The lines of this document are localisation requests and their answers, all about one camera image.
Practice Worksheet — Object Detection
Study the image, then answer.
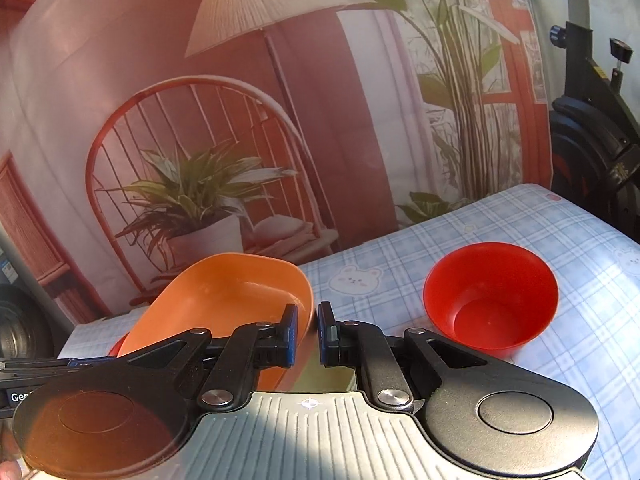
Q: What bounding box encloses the red bowl at right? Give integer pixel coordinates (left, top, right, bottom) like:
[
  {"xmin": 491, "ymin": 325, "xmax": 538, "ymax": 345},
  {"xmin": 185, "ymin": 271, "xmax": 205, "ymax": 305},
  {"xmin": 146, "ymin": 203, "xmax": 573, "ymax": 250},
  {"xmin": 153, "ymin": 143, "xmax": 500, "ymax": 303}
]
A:
[{"xmin": 423, "ymin": 242, "xmax": 560, "ymax": 359}]

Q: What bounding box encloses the small green oval dish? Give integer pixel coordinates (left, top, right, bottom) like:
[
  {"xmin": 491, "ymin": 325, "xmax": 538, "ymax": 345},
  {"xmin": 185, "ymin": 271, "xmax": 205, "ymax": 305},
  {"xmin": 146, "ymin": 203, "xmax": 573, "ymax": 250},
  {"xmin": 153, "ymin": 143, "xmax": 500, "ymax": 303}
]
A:
[{"xmin": 290, "ymin": 332, "xmax": 357, "ymax": 393}]

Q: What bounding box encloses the black exercise bike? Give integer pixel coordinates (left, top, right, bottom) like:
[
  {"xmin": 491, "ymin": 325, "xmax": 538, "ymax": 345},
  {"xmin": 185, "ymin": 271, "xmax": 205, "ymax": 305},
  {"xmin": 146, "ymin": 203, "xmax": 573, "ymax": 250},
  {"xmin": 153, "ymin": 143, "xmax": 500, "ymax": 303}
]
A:
[{"xmin": 549, "ymin": 0, "xmax": 639, "ymax": 240}]

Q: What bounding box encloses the red plastic bowl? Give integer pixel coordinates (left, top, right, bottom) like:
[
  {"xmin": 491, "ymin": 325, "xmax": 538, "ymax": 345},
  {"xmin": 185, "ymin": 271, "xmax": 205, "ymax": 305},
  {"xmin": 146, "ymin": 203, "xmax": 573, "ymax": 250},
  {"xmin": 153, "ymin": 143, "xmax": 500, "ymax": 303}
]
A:
[{"xmin": 107, "ymin": 334, "xmax": 128, "ymax": 358}]

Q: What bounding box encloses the dark front-load washing machine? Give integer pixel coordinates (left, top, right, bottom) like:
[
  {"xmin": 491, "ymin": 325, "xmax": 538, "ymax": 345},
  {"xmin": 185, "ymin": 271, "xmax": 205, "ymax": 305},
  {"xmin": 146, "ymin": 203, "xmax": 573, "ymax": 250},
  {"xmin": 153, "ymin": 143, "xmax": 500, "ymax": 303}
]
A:
[{"xmin": 1, "ymin": 238, "xmax": 68, "ymax": 360}]

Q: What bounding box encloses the person's left hand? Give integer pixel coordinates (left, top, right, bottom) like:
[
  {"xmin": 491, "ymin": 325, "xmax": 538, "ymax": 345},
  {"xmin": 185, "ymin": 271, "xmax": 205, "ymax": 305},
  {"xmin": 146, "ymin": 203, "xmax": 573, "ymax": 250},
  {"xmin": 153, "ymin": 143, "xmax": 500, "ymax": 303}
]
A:
[{"xmin": 0, "ymin": 419, "xmax": 23, "ymax": 480}]

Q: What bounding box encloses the blue plaid bed sheet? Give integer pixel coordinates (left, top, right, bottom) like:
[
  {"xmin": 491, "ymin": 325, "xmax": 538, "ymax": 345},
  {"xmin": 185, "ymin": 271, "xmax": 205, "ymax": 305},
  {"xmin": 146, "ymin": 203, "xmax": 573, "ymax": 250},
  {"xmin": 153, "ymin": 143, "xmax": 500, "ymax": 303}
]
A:
[{"xmin": 57, "ymin": 182, "xmax": 640, "ymax": 480}]

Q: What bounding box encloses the printed room scene backdrop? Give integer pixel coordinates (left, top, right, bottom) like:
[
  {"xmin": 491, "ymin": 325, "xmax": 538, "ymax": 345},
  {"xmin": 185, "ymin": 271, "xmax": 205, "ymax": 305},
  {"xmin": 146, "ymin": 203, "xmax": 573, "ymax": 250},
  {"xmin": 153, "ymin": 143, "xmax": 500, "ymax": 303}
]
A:
[{"xmin": 1, "ymin": 0, "xmax": 552, "ymax": 324}]

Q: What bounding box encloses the orange oval dish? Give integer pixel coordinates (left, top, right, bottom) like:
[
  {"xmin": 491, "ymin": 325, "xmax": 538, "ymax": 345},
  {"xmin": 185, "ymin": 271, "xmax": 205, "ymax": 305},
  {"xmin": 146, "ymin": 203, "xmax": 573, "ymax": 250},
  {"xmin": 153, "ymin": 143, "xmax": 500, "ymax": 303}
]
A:
[{"xmin": 118, "ymin": 252, "xmax": 316, "ymax": 391}]

